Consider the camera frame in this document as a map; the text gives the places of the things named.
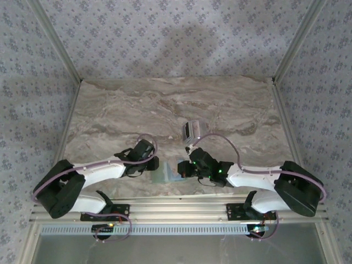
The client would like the black circuit board with LED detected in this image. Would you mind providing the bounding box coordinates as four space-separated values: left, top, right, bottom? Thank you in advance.
92 224 115 235
246 224 269 238

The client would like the aluminium mounting rail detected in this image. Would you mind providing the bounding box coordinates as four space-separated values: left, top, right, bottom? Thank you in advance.
29 192 330 223

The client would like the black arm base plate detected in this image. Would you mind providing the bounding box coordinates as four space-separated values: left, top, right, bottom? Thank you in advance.
80 203 130 222
225 202 277 221

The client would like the grey slotted cable duct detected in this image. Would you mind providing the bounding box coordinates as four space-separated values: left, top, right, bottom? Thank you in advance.
41 223 273 236

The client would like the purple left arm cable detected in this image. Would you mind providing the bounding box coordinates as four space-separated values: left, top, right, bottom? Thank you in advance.
32 133 158 245

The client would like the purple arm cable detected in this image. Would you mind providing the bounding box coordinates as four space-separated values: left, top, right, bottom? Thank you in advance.
32 133 158 245
191 133 327 243

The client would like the aluminium side rail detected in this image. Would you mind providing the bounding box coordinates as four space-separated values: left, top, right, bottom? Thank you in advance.
271 78 314 200
42 79 83 203

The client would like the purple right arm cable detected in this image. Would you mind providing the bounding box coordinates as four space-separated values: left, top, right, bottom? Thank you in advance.
191 133 327 243

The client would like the aluminium corner post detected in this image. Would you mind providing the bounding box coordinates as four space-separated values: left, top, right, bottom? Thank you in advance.
272 0 329 83
29 0 83 83

